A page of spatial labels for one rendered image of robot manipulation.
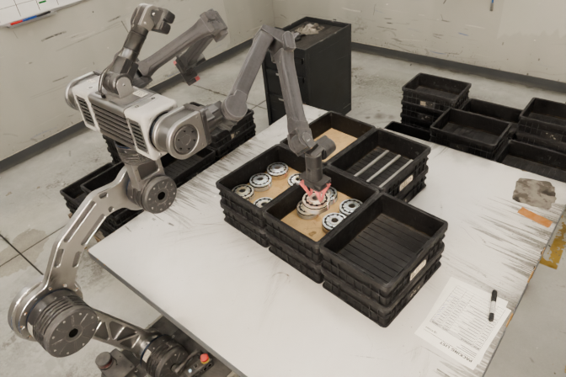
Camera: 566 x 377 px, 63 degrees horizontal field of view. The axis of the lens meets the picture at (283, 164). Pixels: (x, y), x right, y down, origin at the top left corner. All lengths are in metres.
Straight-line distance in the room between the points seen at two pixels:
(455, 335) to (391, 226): 0.46
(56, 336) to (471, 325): 1.37
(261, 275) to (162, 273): 0.42
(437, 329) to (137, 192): 1.15
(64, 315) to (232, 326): 0.56
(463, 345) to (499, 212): 0.73
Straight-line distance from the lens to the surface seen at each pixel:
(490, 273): 1.98
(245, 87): 1.52
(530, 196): 2.37
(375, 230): 1.88
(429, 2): 5.10
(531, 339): 2.73
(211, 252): 2.05
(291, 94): 1.61
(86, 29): 4.68
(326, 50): 3.57
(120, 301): 2.98
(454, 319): 1.81
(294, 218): 1.94
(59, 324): 1.68
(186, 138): 1.35
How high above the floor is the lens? 2.13
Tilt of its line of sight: 35 degrees down
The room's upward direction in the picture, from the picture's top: 6 degrees counter-clockwise
